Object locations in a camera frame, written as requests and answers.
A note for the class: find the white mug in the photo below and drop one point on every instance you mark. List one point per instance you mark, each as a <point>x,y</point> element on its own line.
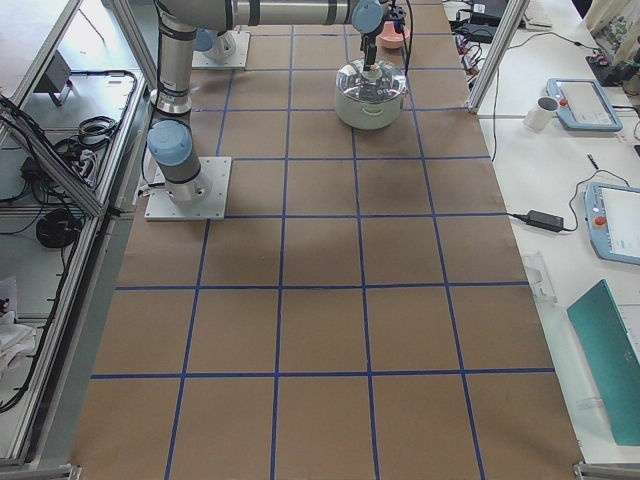
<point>541,114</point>

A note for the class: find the aluminium frame post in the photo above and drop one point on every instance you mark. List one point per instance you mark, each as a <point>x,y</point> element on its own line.
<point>508,26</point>

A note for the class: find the blue teach pendant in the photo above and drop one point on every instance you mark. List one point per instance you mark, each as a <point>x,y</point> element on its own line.
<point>584,105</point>
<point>613,221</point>

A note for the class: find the green board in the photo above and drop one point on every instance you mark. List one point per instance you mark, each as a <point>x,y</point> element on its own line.
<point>609,336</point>

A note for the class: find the blue teach pendant near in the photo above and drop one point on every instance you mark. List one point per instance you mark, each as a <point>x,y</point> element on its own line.
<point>613,221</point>

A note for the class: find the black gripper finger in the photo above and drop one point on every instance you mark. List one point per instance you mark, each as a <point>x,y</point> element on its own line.
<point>369,51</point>

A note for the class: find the glass pot lid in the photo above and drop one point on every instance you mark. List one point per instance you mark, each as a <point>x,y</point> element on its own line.
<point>383,82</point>

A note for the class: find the blue teach pendant far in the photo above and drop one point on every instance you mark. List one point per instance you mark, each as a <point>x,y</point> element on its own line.
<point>584,105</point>

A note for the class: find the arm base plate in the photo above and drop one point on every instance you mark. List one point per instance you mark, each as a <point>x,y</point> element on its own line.
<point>203,198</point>
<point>237,61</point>

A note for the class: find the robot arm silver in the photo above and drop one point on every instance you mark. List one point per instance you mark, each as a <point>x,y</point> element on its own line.
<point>170,142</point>
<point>217,46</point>

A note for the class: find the pink bowl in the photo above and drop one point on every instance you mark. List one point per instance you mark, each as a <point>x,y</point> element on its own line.
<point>390,39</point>

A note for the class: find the mint green pot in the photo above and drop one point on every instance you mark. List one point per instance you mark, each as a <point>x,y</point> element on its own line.
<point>365,116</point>

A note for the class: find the black power adapter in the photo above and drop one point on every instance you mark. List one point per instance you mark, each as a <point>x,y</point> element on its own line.
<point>541,220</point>

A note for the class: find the clear plastic holder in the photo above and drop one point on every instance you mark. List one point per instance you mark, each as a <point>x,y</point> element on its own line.
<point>538,278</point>

